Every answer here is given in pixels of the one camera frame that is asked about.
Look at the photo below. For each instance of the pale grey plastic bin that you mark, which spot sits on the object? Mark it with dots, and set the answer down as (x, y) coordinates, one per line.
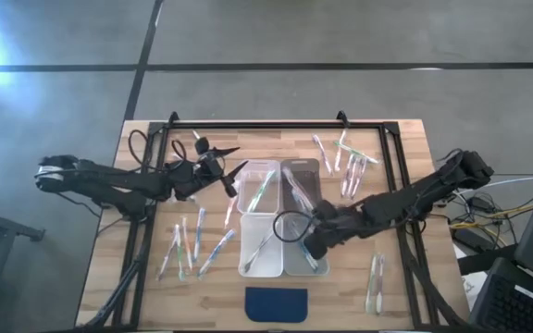
(294, 266)

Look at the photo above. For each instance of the clear plastic bin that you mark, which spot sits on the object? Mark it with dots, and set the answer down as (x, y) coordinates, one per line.
(243, 203)

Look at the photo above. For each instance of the black stand leg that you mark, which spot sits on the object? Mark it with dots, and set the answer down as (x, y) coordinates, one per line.
(3, 224)

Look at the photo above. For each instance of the black table clamp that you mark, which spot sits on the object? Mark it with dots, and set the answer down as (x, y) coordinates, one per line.
(172, 118)
(342, 118)

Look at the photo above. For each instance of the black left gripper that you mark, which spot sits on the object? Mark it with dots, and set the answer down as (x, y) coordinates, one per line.
(192, 178)

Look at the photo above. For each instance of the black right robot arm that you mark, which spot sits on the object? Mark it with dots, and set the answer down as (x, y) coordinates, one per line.
(410, 203)

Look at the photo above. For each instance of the black laptop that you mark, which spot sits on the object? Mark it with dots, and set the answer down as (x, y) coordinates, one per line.
(516, 300)

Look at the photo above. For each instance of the black power brick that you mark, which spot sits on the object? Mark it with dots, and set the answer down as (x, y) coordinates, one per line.
(467, 237)

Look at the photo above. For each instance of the brown translucent plastic bin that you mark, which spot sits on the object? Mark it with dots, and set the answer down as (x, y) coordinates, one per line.
(313, 171)

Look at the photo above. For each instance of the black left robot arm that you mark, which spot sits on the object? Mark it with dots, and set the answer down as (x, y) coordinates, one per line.
(109, 178)

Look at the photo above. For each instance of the blue cloth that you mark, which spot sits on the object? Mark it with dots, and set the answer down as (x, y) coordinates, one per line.
(276, 305)

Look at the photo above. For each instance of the white plastic bin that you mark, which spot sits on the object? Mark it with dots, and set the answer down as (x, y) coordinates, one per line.
(252, 222)

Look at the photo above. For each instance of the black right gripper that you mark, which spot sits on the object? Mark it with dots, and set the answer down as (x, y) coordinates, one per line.
(336, 226)

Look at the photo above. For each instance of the blue white toothbrush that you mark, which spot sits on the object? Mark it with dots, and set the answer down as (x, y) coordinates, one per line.
(215, 253)
(199, 233)
(309, 259)

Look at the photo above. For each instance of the black aluminium table frame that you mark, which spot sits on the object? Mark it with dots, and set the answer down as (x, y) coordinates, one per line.
(271, 125)

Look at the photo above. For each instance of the white paper sheet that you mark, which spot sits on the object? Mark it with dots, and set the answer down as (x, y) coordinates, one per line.
(472, 287)

